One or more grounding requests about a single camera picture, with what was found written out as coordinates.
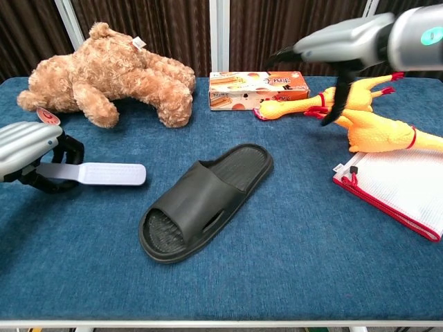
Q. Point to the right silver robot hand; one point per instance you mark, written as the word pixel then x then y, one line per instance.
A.
pixel 346 41

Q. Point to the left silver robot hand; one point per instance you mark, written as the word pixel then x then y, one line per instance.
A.
pixel 24 141

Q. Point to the lavender cleaning brush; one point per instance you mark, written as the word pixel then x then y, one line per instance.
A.
pixel 110 173

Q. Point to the black rubber slipper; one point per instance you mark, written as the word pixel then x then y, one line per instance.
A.
pixel 200 197

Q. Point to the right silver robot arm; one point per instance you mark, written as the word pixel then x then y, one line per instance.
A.
pixel 422 38

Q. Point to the yellow rubber chicken toy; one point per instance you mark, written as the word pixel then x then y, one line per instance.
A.
pixel 373 133
pixel 287 109

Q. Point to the brown plush teddy bear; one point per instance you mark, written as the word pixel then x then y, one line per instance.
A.
pixel 104 69

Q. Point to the orange snack box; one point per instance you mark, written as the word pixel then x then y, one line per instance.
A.
pixel 235 90

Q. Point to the white mesh pouch red trim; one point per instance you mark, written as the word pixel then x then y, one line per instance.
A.
pixel 398 186

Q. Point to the brown pleated curtain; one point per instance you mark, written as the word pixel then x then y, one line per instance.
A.
pixel 155 27

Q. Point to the blue table cloth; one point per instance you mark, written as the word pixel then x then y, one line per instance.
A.
pixel 277 259

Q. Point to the white frame post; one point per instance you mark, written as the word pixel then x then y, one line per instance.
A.
pixel 219 34
pixel 69 24
pixel 369 7

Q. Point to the white table frame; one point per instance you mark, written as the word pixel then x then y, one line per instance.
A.
pixel 207 324

